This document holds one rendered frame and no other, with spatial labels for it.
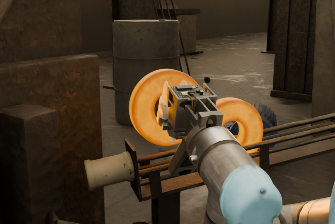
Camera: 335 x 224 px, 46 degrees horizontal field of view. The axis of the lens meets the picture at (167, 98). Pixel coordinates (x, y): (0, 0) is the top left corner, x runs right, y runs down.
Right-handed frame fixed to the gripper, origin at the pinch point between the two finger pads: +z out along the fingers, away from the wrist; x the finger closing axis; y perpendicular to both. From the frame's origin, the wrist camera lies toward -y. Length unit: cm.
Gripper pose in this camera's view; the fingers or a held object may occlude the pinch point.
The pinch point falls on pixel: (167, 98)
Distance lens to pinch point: 78.4
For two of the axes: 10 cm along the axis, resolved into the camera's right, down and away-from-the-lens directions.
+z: -3.2, -4.6, 8.3
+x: -9.4, 0.7, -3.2
